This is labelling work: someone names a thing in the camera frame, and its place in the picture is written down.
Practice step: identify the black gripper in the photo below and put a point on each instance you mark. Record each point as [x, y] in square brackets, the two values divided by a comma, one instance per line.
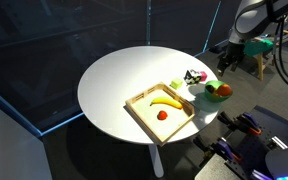
[233, 53]

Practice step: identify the orange fruit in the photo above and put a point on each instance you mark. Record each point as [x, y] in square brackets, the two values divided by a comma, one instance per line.
[224, 90]

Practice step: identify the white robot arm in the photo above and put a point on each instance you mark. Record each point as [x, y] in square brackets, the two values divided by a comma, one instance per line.
[250, 16]

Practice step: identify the green translucent bowl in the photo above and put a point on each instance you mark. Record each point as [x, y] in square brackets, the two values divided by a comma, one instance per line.
[212, 97]

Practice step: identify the light wooden tray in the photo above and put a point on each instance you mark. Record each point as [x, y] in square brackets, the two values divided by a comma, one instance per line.
[164, 128]

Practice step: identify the pink cube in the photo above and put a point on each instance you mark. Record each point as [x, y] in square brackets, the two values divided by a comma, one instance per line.
[203, 76]

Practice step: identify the dark red plum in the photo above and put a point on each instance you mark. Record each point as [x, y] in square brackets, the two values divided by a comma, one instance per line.
[210, 88]

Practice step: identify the wooden chair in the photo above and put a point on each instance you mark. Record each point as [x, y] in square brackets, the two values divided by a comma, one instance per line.
[260, 66]

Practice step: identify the black and white checkered cube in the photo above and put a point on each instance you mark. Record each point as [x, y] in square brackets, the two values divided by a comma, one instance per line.
[192, 77]

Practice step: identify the lime green cube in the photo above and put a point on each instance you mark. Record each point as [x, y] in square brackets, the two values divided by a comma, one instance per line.
[176, 83]

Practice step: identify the purple spring clamp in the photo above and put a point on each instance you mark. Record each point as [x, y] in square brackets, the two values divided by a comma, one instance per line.
[225, 150]
[247, 121]

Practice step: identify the yellow banana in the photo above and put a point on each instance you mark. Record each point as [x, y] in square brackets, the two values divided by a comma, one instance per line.
[167, 101]

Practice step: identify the small red tomato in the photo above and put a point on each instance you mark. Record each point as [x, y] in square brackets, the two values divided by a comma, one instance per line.
[162, 115]

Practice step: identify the black perforated breadboard table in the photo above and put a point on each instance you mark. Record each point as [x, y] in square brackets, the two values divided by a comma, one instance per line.
[260, 146]

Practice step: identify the round white table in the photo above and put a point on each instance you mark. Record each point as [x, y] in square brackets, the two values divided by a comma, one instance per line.
[148, 20]

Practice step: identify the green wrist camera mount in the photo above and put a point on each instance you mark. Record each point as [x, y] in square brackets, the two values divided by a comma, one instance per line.
[258, 47]

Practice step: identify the silver aluminium rail end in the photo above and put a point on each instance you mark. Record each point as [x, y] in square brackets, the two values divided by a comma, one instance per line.
[279, 142]

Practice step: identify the white table pedestal base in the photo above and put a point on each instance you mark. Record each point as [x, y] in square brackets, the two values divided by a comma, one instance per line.
[156, 160]

